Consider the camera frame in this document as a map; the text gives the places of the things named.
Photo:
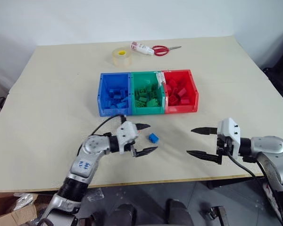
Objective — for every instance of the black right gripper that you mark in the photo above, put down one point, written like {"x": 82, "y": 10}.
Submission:
{"x": 225, "y": 144}

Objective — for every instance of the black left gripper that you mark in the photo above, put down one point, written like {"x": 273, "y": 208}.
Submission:
{"x": 131, "y": 148}

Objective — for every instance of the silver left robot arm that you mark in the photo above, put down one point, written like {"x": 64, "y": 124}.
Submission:
{"x": 85, "y": 162}

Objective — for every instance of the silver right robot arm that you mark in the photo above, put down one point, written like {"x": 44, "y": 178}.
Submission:
{"x": 268, "y": 146}

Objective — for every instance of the loose blue toy block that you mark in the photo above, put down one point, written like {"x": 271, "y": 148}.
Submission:
{"x": 153, "y": 138}

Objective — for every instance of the green plastic bin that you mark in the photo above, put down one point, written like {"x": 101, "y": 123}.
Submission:
{"x": 147, "y": 111}

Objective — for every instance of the green toy block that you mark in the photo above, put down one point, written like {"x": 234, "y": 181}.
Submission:
{"x": 152, "y": 95}
{"x": 141, "y": 99}
{"x": 141, "y": 92}
{"x": 140, "y": 105}
{"x": 152, "y": 103}

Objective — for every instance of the blue plastic bin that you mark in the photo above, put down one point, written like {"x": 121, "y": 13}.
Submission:
{"x": 113, "y": 111}

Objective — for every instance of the red plastic bin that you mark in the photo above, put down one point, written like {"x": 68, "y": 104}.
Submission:
{"x": 181, "y": 108}

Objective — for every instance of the red toy block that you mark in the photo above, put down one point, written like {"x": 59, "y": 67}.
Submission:
{"x": 183, "y": 93}
{"x": 174, "y": 100}
{"x": 185, "y": 101}

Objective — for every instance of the clear plastic bag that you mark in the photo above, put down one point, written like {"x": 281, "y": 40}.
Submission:
{"x": 95, "y": 195}

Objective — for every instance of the clear tape roll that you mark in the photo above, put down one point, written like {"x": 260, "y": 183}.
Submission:
{"x": 122, "y": 57}

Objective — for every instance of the white glue bottle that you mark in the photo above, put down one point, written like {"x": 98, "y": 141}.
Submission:
{"x": 141, "y": 48}

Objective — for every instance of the crumpled plastic wrap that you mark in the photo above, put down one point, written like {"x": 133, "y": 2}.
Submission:
{"x": 23, "y": 200}

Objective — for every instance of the brown cardboard box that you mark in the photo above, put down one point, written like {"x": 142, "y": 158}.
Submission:
{"x": 11, "y": 214}

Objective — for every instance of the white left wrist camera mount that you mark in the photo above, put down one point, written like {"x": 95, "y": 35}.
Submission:
{"x": 127, "y": 133}

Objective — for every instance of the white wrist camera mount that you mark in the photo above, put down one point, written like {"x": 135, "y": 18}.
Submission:
{"x": 127, "y": 133}
{"x": 230, "y": 129}

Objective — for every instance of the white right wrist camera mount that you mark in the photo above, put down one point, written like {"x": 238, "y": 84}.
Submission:
{"x": 230, "y": 129}

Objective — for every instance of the metal clamp bracket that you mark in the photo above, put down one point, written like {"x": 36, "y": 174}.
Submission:
{"x": 217, "y": 214}

